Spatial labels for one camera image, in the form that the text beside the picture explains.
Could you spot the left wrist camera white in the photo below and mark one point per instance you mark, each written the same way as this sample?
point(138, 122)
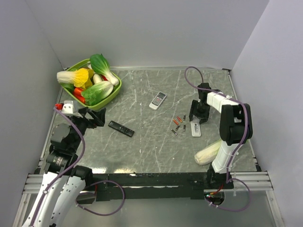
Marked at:
point(68, 107)

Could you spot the grey white remote control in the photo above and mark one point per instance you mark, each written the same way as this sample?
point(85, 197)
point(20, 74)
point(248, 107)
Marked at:
point(157, 101)

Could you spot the aluminium rail frame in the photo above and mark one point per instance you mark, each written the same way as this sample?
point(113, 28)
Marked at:
point(256, 181)

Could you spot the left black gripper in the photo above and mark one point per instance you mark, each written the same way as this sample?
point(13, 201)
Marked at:
point(98, 119)

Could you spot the black base bar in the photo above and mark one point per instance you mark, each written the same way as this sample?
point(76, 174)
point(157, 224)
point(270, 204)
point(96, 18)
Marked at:
point(156, 185)

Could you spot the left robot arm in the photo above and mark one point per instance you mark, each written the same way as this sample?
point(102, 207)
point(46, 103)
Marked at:
point(63, 178)

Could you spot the green bok choy toy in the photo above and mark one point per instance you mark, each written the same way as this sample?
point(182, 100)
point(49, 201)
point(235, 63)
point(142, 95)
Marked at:
point(101, 66)

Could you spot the yellow napa cabbage toy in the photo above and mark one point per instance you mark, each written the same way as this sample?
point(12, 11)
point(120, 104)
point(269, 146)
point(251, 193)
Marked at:
point(78, 78)

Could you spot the green plastic basket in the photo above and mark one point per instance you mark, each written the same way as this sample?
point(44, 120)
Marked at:
point(103, 102)

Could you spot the green lettuce cabbage toy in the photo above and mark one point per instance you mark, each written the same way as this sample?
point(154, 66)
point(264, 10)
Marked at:
point(96, 93)

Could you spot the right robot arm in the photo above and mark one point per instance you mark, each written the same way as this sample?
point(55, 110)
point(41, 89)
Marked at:
point(235, 129)

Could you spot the orange carrot toy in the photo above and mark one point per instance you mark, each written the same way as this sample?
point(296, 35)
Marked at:
point(77, 93)

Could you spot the white radish toy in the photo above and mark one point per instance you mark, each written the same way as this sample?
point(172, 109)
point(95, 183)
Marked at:
point(97, 78)

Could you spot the black slim remote control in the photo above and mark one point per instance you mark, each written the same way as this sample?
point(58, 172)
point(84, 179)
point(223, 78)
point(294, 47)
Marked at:
point(120, 128)

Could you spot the white napa cabbage toy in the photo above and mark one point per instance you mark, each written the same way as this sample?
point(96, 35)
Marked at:
point(208, 154)

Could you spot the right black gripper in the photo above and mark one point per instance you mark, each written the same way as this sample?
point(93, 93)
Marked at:
point(193, 110)

